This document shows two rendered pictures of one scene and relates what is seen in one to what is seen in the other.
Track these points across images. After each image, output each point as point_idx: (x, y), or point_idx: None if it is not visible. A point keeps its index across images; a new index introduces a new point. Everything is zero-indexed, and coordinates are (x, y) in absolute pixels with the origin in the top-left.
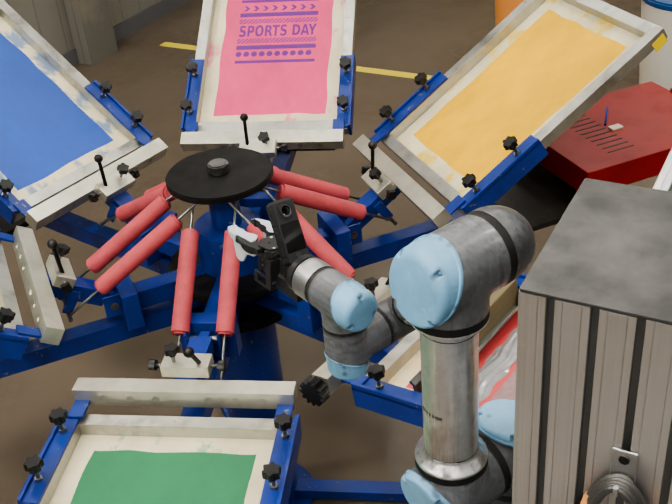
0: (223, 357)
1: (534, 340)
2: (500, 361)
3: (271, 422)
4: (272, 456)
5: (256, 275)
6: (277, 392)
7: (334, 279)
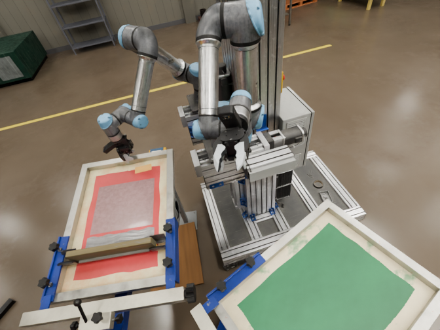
0: None
1: None
2: (124, 238)
3: (218, 309)
4: (237, 283)
5: (247, 154)
6: (203, 312)
7: (239, 97)
